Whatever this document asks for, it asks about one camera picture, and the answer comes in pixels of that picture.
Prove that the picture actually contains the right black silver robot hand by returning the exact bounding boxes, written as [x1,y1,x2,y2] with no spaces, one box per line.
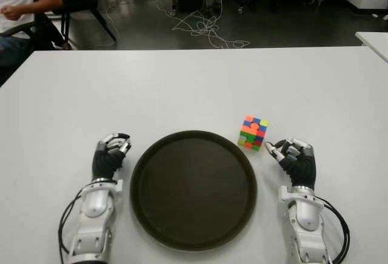
[264,138,318,189]

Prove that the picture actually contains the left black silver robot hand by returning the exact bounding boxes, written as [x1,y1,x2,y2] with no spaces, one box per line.
[92,132,133,181]

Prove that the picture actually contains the multicoloured Rubik's cube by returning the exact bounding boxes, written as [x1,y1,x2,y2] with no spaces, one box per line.
[237,115,270,153]

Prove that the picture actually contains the dark brown round plate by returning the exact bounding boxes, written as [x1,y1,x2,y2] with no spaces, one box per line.
[129,129,258,252]

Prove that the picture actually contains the black office chair with armrest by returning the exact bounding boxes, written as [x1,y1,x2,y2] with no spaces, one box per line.
[0,12,72,52]

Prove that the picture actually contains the white side table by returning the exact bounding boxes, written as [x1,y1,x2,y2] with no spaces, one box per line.
[355,31,388,64]

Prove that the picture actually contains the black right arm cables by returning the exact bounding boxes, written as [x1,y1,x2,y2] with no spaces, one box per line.
[315,195,351,264]

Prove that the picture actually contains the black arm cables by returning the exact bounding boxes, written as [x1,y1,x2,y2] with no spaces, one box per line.
[315,195,351,264]
[58,195,82,264]

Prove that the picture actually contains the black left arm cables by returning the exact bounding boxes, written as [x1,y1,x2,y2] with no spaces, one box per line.
[58,195,82,264]

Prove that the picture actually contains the tangled white floor cable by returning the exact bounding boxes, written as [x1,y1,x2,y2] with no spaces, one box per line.
[156,2,251,49]

